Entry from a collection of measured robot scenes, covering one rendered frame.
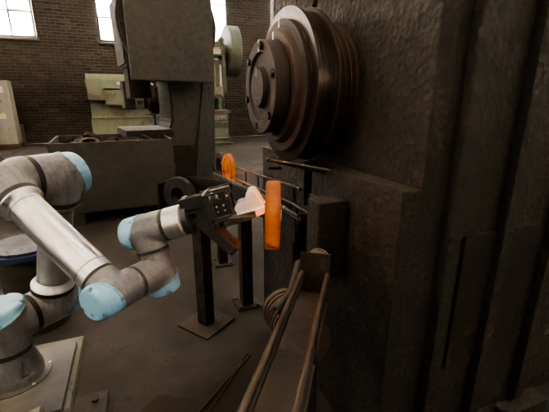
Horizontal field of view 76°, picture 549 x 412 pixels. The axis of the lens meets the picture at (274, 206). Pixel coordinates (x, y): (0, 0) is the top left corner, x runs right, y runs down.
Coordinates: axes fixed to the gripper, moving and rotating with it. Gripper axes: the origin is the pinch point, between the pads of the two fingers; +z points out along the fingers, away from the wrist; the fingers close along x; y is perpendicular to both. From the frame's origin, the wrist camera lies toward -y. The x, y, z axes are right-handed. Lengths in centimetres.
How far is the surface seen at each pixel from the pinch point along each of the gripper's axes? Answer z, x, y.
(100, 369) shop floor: -93, 42, -63
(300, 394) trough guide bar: 1.6, -40.5, -12.7
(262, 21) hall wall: -2, 1109, 244
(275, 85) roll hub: 7.1, 28.7, 25.6
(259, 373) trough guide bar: -3.7, -36.7, -11.6
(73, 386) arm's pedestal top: -69, 2, -38
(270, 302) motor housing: -9.7, 13.4, -31.9
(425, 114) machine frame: 38.7, 8.1, 9.9
